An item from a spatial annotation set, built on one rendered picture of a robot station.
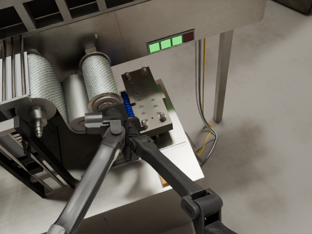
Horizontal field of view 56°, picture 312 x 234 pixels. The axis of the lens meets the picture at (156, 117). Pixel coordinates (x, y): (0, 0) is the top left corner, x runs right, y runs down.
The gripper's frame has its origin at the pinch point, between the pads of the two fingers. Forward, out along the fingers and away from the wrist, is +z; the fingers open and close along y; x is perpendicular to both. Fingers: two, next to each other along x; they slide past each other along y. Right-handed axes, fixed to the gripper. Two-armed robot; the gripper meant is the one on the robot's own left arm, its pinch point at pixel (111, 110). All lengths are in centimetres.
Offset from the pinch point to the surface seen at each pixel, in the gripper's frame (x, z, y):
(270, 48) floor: -21, 161, 171
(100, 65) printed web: 17.2, 13.9, 1.5
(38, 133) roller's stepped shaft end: 1.7, -8.9, -27.0
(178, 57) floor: -6, 186, 82
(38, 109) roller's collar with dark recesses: 9.1, -3.0, -25.5
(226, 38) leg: 9, 58, 80
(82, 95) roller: 7.0, 14.8, -10.0
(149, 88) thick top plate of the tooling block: -1.8, 33.6, 21.7
